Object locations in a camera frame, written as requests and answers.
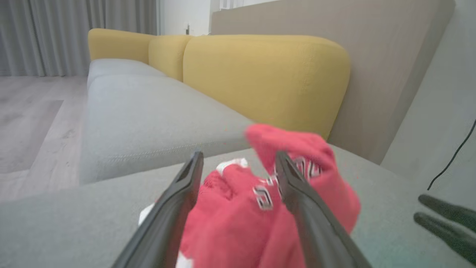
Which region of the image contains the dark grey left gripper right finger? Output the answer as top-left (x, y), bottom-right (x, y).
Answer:
top-left (275, 151), bottom-right (372, 268)

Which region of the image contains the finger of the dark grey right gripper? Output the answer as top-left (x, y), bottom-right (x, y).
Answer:
top-left (418, 194), bottom-right (476, 231)
top-left (414, 212), bottom-right (476, 265)

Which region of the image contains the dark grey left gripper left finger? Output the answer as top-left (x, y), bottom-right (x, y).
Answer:
top-left (112, 150), bottom-right (204, 268)

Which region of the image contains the red white jersey garment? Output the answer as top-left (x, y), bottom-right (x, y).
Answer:
top-left (138, 124), bottom-right (361, 268)

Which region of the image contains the large grey sofa ottoman seat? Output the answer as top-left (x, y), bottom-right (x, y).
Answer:
top-left (0, 143), bottom-right (476, 268)

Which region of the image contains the grey sofa seat cushion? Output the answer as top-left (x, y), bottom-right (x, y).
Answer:
top-left (79, 74), bottom-right (255, 185)
top-left (87, 58), bottom-right (167, 89)

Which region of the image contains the wide yellow sofa back cushion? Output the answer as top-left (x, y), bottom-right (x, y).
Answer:
top-left (183, 35), bottom-right (351, 141)

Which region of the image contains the grey floor rug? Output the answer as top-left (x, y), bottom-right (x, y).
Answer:
top-left (0, 99), bottom-right (64, 174)

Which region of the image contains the beige upright panel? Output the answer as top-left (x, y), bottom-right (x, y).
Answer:
top-left (210, 0), bottom-right (456, 165)

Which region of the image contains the grey pleated curtain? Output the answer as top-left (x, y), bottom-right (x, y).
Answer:
top-left (0, 0), bottom-right (158, 77)

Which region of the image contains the thin black wall cable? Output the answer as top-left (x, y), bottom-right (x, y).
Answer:
top-left (427, 119), bottom-right (476, 191)

